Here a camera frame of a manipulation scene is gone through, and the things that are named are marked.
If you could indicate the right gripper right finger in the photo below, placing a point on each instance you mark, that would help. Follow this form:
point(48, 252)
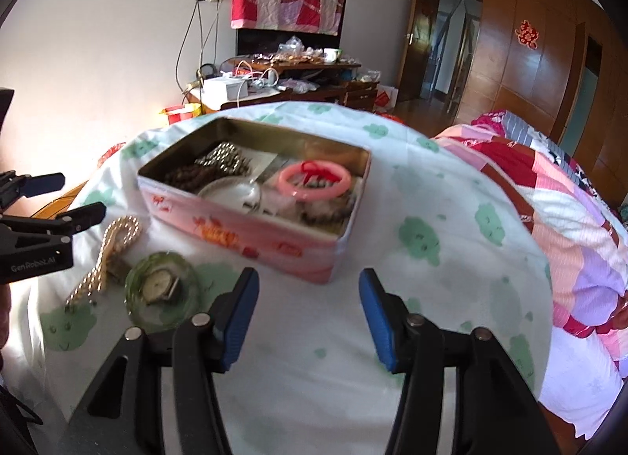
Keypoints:
point(496, 412)

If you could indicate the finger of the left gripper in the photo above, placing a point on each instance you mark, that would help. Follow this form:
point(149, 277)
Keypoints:
point(35, 231)
point(14, 186)

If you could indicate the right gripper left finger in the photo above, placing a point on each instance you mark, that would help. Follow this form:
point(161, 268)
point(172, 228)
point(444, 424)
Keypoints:
point(121, 410)

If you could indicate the silver wrist watch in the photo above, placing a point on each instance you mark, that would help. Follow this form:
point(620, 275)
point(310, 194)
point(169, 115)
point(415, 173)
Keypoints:
point(160, 286)

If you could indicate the green jade bangle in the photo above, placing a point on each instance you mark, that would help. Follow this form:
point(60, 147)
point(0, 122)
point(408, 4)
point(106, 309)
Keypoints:
point(161, 317)

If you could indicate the thin silver hoop bangle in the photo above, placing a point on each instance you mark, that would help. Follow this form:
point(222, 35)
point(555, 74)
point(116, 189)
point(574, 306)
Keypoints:
point(234, 192)

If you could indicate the pink bangle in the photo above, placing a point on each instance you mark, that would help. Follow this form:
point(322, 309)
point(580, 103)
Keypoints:
point(289, 183)

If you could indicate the white green cloud bedsheet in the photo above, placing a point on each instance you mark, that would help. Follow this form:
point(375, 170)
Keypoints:
point(439, 234)

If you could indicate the pink patchwork quilt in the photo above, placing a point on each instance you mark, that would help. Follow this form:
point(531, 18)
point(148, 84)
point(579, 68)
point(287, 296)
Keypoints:
point(586, 248)

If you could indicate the white box on cabinet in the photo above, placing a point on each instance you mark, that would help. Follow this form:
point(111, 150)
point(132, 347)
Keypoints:
point(221, 90)

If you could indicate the printed paper sheet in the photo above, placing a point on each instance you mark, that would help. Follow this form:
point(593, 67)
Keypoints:
point(264, 166)

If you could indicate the pink rectangular tin box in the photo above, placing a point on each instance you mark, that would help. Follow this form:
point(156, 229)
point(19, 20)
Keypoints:
point(285, 198)

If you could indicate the black television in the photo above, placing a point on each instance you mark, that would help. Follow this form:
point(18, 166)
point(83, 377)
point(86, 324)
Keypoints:
point(255, 41)

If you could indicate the clear plastic bag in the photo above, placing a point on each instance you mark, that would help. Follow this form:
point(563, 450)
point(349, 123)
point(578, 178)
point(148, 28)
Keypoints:
point(293, 49)

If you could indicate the wooden tv cabinet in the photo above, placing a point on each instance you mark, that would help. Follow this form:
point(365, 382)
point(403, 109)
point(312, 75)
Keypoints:
point(337, 83)

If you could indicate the red patchwork cloth cover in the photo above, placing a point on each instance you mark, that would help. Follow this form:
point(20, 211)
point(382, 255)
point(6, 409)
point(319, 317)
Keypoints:
point(303, 16)

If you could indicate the white mug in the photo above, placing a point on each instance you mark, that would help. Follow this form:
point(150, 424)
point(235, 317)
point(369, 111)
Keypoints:
point(331, 55)

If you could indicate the wooden door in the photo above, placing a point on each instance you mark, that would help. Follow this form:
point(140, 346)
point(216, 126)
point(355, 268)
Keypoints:
point(417, 49)

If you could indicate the wooden wardrobe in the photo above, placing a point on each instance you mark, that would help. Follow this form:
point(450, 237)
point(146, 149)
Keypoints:
point(540, 85)

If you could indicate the red double happiness sticker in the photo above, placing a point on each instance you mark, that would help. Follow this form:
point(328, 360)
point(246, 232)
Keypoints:
point(527, 35)

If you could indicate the red string charm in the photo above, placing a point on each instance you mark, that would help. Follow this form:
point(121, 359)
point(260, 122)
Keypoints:
point(313, 172)

